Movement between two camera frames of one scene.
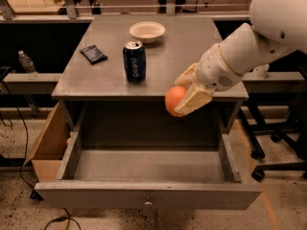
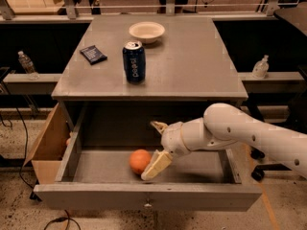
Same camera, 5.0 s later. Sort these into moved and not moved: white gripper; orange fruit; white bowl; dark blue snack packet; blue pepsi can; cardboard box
Moved: orange fruit; white gripper
Not moved: blue pepsi can; cardboard box; white bowl; dark blue snack packet
